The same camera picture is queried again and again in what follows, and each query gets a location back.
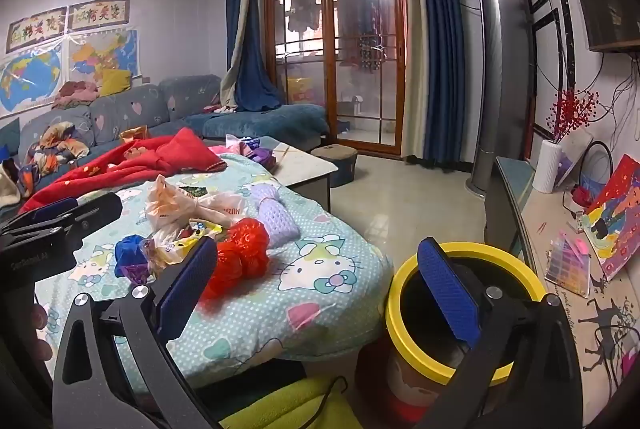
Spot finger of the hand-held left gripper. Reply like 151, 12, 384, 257
0, 196, 81, 235
62, 192, 124, 241

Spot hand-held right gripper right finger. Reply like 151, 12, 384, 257
416, 236, 584, 429

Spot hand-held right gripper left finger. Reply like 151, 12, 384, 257
52, 235, 221, 429

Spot blue plastic wrapper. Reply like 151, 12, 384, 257
114, 234, 151, 277

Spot purple snack wrapper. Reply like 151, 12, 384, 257
122, 261, 151, 287

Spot red mesh ball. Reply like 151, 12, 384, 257
200, 217, 271, 302

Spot translucent orange plastic bag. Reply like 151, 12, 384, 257
145, 175, 248, 240

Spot yellow rimmed trash bin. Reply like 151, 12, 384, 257
354, 241, 551, 427

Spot purple white knitted sock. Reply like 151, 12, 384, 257
250, 183, 300, 250

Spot person's left hand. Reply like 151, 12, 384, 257
30, 303, 53, 362

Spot floral cloth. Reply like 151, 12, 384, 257
17, 121, 91, 177

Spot golden gift bag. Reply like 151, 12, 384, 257
119, 125, 151, 144

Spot red blanket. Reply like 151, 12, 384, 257
17, 127, 228, 215

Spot blue grey sofa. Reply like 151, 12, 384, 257
0, 74, 331, 210

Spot pink clothes pile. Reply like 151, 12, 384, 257
52, 80, 101, 110

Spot bead organizer box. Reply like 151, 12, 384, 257
544, 231, 593, 299

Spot cartoon cat printed blanket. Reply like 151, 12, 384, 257
32, 149, 393, 395

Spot deer printed table cover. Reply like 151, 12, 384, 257
520, 189, 640, 405

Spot yellow pillow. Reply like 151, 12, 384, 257
98, 68, 133, 97

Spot world map poster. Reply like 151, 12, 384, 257
0, 45, 66, 118

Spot television cabinet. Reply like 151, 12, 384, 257
484, 155, 640, 429

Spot yellow green cloth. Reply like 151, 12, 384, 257
220, 376, 363, 429

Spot purple cloth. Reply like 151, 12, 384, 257
240, 138, 278, 170

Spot white ribbed vase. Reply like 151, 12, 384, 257
531, 140, 566, 194

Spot country map poster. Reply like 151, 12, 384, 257
67, 28, 141, 84

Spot white coffee table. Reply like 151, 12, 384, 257
272, 144, 339, 212

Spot round blue stool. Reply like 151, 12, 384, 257
311, 145, 359, 188

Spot white leaning canvas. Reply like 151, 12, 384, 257
552, 129, 594, 187

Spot colourful portrait painting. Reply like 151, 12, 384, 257
582, 154, 640, 282

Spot blue curtain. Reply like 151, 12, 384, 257
402, 0, 473, 170
220, 0, 283, 112

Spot silver tower air conditioner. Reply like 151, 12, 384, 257
465, 0, 526, 198

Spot red berry branches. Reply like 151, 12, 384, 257
546, 88, 601, 144

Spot yellow box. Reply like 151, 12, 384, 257
287, 76, 313, 102

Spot wooden sliding glass door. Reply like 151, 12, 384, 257
264, 0, 408, 160

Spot embroidered calligraphy wall hanging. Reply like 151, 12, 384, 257
5, 6, 68, 54
67, 0, 133, 31

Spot black cable loop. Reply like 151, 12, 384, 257
580, 141, 613, 190

